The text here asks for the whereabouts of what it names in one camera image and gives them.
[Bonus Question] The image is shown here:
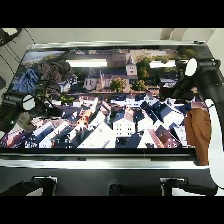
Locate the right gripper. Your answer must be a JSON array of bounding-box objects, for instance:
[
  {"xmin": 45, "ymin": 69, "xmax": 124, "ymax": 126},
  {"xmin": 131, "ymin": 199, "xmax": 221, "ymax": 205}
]
[{"xmin": 158, "ymin": 82, "xmax": 184, "ymax": 102}]

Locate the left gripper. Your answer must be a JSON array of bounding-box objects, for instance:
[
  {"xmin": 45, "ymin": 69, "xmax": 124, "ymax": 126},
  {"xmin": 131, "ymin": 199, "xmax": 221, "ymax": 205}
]
[{"xmin": 35, "ymin": 95, "xmax": 64, "ymax": 118}]

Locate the brown shirt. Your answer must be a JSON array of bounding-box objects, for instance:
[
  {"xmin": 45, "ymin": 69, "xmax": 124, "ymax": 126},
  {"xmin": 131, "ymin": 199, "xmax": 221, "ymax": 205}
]
[{"xmin": 183, "ymin": 100, "xmax": 213, "ymax": 167}]

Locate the blue garment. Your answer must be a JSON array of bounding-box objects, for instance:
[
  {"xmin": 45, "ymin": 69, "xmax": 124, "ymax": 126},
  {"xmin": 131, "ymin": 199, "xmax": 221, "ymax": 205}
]
[{"xmin": 11, "ymin": 68, "xmax": 43, "ymax": 95}]

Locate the grey garment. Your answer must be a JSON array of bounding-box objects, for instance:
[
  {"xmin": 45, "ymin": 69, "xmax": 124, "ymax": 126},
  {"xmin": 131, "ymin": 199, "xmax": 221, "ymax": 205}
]
[{"xmin": 37, "ymin": 60, "xmax": 73, "ymax": 85}]

